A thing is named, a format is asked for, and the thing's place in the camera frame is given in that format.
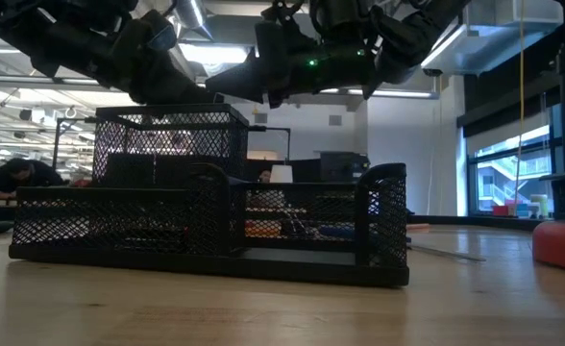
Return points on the black equipment box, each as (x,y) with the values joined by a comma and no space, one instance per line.
(342,165)

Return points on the black mesh desk organizer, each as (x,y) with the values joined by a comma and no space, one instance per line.
(205,266)

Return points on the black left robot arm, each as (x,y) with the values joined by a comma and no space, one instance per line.
(47,33)

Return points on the person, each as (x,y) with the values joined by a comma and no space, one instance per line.
(23,178)
(264,176)

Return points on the black table frame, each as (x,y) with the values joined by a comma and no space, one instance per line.
(479,222)

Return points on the ceiling light strip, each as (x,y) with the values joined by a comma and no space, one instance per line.
(398,93)

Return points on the orange pencil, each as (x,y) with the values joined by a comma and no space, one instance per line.
(418,228)

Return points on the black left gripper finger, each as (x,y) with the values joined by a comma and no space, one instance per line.
(186,91)

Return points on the red eraser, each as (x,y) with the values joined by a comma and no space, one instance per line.
(263,229)

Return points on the red box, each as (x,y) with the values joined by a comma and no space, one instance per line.
(500,210)

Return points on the large white ceiling duct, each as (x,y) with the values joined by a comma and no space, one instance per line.
(494,33)

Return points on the ceiling security camera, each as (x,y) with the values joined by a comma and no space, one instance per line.
(432,72)

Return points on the red desk lamp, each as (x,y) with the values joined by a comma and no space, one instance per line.
(563,245)

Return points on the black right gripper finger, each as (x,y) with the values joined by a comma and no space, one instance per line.
(244,79)

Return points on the silver spiral ceiling duct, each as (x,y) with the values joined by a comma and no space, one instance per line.
(193,17)

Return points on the pale green container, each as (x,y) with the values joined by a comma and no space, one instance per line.
(539,206)

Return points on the blue box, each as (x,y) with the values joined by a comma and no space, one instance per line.
(523,210)

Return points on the white tapered cup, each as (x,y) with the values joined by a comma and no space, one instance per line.
(281,174)

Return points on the black background rig frame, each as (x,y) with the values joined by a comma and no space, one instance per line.
(288,144)
(56,144)

